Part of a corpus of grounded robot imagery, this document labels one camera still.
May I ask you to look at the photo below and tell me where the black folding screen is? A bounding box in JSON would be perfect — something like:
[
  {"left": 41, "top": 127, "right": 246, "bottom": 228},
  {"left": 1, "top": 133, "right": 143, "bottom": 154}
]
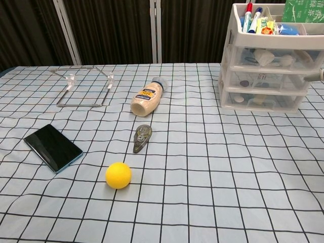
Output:
[{"left": 0, "top": 0, "right": 324, "bottom": 73}]

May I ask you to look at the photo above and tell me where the white desk organizer with drawers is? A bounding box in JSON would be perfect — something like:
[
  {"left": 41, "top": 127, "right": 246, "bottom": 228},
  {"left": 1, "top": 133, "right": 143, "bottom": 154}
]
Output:
[{"left": 219, "top": 3, "right": 324, "bottom": 113}]

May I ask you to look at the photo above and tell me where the black smartphone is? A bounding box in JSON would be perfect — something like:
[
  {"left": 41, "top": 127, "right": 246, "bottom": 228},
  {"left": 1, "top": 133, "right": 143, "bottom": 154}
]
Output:
[{"left": 23, "top": 124, "right": 84, "bottom": 174}]

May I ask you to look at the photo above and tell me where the yellow snack packet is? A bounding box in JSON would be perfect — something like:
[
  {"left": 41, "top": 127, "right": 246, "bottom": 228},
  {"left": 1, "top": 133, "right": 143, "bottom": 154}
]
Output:
[{"left": 256, "top": 16, "right": 278, "bottom": 35}]

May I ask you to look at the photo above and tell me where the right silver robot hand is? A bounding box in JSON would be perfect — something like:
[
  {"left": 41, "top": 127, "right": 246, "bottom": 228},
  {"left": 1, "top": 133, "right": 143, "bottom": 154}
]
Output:
[{"left": 303, "top": 67, "right": 324, "bottom": 83}]

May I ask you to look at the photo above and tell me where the green tea packet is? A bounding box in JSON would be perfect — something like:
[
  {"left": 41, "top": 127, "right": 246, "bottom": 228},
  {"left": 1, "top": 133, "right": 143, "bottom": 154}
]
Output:
[{"left": 281, "top": 0, "right": 324, "bottom": 23}]

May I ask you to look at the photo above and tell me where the metal wire phone stand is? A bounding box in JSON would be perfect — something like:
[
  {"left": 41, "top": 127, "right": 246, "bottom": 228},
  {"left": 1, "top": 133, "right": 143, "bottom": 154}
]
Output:
[{"left": 49, "top": 65, "right": 115, "bottom": 108}]

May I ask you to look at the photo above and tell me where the blue cap whiteboard marker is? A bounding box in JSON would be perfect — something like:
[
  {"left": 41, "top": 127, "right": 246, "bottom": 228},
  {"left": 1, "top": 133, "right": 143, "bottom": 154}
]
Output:
[{"left": 248, "top": 7, "right": 264, "bottom": 34}]

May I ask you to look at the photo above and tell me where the blue plastic packet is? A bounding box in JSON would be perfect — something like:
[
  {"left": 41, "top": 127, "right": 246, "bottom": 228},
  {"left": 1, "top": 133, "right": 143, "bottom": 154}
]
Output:
[{"left": 276, "top": 22, "right": 302, "bottom": 36}]

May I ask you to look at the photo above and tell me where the beige mayonnaise squeeze bottle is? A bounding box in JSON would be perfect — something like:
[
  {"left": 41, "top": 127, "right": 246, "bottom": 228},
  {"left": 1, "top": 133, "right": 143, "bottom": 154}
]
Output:
[{"left": 130, "top": 76, "right": 170, "bottom": 118}]

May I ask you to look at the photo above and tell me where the yellow foam ball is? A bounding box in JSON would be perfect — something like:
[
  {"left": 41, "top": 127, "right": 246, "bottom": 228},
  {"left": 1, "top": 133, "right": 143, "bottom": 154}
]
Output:
[{"left": 105, "top": 161, "right": 133, "bottom": 190}]

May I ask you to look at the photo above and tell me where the blue checked tablecloth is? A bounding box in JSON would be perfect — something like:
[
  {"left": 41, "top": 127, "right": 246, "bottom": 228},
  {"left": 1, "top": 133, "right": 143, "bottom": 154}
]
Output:
[{"left": 0, "top": 62, "right": 324, "bottom": 243}]

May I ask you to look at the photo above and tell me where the red cap whiteboard marker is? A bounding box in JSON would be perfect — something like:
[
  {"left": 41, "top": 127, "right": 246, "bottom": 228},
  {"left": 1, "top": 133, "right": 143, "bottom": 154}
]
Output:
[{"left": 242, "top": 3, "right": 254, "bottom": 33}]

